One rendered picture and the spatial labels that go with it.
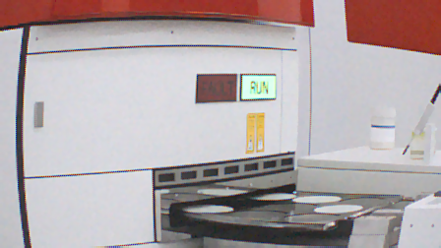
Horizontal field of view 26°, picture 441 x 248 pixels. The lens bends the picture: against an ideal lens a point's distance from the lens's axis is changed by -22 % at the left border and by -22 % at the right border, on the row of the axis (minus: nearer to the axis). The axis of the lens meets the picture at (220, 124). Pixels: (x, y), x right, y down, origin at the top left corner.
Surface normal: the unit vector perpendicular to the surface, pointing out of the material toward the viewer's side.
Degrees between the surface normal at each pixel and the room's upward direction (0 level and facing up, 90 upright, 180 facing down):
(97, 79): 90
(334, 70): 90
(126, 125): 90
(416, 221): 90
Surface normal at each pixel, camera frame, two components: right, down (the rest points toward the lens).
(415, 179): -0.56, 0.04
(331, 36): 0.83, 0.07
